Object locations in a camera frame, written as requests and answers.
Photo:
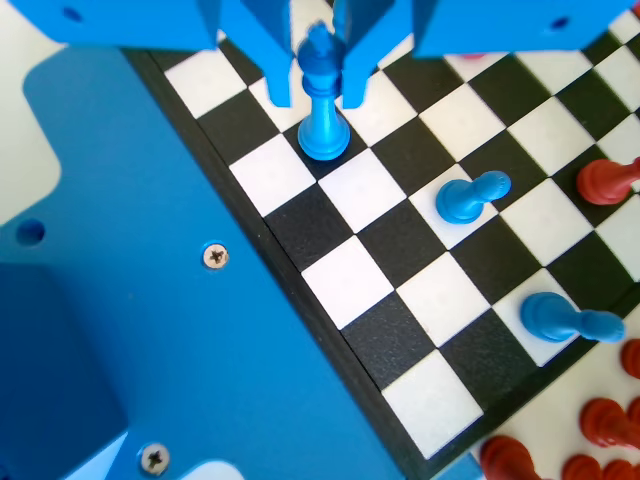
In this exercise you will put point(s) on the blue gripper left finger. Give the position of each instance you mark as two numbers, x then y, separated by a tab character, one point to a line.
260	30

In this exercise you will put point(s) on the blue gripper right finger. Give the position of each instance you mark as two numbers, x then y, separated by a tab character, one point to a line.
375	35

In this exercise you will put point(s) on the blue chess king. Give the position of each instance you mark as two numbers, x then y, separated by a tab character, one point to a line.
322	120

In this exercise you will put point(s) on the blue chess pawn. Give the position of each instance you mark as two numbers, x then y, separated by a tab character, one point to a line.
457	202
545	315

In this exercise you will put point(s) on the silver Phillips screw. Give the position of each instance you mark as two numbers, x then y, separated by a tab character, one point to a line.
154	458
216	256

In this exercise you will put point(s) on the black and white chessboard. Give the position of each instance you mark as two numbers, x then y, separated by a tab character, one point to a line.
440	300

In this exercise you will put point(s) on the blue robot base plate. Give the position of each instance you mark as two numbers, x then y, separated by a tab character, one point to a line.
150	300

